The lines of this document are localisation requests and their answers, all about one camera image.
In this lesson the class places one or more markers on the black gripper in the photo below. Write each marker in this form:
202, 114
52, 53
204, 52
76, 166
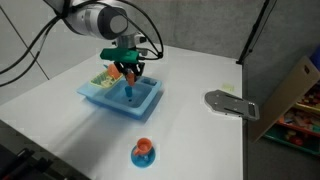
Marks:
128, 66

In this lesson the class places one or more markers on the small orange cup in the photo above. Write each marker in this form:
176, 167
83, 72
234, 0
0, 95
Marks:
130, 79

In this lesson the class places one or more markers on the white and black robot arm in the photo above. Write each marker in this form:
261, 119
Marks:
96, 18

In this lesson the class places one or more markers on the blue toy sink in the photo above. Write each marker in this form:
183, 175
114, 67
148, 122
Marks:
100, 95

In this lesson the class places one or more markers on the beige toy dish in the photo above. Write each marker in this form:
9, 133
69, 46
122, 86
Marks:
106, 81

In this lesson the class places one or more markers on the yellow toy dish rack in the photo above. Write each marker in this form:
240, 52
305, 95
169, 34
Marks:
96, 81

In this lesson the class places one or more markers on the blue saucer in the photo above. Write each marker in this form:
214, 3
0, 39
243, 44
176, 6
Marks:
143, 162

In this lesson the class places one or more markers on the grey metal mounting plate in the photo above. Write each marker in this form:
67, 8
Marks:
220, 100

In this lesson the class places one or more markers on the pale yellow sticky note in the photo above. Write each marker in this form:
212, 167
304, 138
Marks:
228, 87

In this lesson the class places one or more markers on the black stand pole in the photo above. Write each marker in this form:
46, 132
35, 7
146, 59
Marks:
255, 31

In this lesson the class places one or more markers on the brown cardboard box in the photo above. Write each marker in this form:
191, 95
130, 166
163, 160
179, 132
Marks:
286, 96

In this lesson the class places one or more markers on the toy shelf with colourful toys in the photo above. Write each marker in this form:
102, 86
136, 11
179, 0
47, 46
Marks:
303, 123

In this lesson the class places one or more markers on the blue bin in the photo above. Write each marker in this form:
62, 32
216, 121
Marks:
316, 58

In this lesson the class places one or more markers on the green wrist camera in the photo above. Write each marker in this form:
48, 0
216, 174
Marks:
118, 55

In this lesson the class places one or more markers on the black equipment frame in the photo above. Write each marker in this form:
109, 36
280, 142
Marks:
20, 163

